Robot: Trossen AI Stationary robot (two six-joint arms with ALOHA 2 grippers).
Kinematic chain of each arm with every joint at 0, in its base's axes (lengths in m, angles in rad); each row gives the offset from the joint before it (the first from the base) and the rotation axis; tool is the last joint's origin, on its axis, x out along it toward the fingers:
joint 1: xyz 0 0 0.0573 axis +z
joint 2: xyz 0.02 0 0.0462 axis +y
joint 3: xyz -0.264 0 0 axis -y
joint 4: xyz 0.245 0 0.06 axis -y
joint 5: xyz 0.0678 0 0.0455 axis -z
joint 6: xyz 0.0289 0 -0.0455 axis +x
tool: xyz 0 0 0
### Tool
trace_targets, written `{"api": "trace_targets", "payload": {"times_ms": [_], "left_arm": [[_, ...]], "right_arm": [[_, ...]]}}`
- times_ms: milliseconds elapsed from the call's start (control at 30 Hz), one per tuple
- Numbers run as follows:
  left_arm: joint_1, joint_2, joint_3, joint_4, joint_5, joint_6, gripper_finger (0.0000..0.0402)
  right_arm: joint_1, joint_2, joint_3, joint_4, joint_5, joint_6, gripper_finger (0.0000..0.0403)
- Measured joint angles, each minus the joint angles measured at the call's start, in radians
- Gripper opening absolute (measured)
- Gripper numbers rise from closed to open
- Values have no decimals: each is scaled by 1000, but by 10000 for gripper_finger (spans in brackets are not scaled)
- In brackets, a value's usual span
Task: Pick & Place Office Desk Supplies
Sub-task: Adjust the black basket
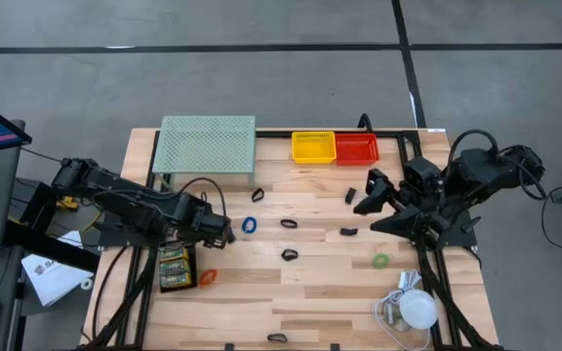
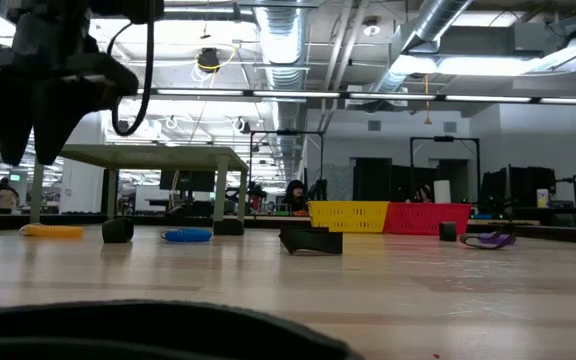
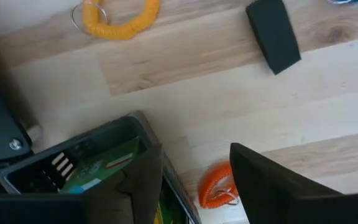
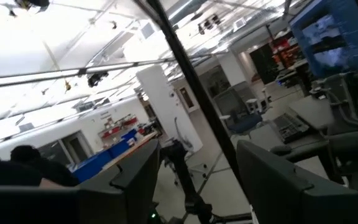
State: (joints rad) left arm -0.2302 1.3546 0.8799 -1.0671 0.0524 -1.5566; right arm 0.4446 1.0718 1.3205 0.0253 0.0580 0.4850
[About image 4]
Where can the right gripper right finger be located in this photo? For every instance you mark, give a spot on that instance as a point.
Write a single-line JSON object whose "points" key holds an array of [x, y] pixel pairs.
{"points": [[275, 186]]}

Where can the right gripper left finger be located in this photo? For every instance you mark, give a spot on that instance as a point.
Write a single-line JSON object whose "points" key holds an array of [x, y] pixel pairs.
{"points": [[129, 174]]}

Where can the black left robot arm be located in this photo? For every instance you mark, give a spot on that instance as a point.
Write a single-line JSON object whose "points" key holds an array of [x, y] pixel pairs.
{"points": [[185, 174]]}

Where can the blue office chair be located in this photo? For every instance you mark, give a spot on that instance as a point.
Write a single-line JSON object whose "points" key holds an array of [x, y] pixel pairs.
{"points": [[244, 123]]}

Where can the grey desk top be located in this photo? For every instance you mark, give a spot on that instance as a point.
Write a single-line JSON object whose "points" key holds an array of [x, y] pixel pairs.
{"points": [[312, 112]]}

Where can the grey office chair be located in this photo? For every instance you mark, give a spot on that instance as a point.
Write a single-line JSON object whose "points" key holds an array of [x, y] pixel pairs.
{"points": [[353, 124]]}

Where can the wooden background table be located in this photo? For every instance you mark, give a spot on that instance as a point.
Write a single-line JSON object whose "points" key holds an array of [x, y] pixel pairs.
{"points": [[132, 149]]}

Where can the blue storage bin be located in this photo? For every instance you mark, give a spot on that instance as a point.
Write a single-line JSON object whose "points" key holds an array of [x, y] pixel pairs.
{"points": [[121, 146], [92, 165]]}

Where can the black computer mouse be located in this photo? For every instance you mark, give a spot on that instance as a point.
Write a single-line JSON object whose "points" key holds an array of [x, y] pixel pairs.
{"points": [[280, 150]]}

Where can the shelf with red bins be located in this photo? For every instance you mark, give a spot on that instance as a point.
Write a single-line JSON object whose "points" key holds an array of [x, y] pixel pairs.
{"points": [[120, 126]]}

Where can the black keyboard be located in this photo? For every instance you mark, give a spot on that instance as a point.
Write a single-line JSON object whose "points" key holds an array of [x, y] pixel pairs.
{"points": [[291, 127]]}

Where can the white square pillar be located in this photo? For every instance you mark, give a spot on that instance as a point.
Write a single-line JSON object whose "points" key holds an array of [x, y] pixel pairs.
{"points": [[166, 105]]}

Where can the person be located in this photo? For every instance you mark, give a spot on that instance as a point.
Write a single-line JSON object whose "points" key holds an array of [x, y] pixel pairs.
{"points": [[17, 174]]}

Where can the long ceiling light bar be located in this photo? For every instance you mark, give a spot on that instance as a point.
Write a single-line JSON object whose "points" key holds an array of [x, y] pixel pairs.
{"points": [[42, 76]]}

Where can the computer monitor blue screen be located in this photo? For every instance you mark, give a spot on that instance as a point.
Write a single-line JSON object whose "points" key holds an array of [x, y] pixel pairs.
{"points": [[331, 37]]}

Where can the black ceiling camera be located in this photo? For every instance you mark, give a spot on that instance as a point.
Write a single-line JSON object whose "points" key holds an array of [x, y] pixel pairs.
{"points": [[96, 78]]}

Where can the black aluminium frame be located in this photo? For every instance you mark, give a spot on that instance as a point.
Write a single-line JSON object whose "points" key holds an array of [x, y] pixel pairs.
{"points": [[197, 88]]}

